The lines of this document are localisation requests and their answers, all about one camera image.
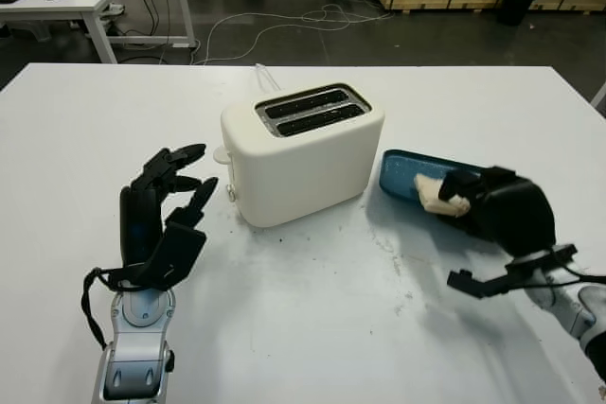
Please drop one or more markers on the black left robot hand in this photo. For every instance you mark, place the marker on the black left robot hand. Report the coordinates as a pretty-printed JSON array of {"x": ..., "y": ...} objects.
[{"x": 137, "y": 219}]

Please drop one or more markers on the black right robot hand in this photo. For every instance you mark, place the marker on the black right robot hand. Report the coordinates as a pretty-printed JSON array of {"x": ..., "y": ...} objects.
[{"x": 516, "y": 215}]

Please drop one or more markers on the slice of white bread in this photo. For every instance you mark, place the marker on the slice of white bread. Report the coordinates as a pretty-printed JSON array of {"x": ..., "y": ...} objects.
[{"x": 433, "y": 198}]

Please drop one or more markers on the cream two-slot toaster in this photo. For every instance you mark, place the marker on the cream two-slot toaster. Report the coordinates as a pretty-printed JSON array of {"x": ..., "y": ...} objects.
[{"x": 303, "y": 172}]

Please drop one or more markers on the blue plastic tray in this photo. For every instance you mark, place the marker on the blue plastic tray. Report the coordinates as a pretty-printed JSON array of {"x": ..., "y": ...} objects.
[{"x": 402, "y": 177}]

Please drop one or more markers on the black trash bin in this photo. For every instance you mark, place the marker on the black trash bin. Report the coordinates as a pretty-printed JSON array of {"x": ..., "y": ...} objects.
[{"x": 517, "y": 4}]

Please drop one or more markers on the white power strip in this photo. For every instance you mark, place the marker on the white power strip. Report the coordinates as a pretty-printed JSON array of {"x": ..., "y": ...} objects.
[{"x": 114, "y": 9}]

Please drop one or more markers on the white office desk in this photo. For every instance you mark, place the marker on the white office desk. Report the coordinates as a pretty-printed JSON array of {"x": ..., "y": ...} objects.
[{"x": 71, "y": 4}]

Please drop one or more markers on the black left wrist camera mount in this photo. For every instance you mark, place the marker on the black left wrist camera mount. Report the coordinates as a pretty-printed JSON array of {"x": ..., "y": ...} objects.
[{"x": 180, "y": 252}]

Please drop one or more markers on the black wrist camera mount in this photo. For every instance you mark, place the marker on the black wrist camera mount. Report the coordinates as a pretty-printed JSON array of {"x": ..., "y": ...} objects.
[
  {"x": 487, "y": 283},
  {"x": 180, "y": 252}
]

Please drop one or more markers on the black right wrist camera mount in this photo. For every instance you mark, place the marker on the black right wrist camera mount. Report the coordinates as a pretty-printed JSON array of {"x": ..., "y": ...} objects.
[{"x": 487, "y": 283}]

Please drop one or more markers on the grey metal frame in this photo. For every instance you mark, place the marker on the grey metal frame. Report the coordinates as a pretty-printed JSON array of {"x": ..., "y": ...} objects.
[{"x": 600, "y": 99}]

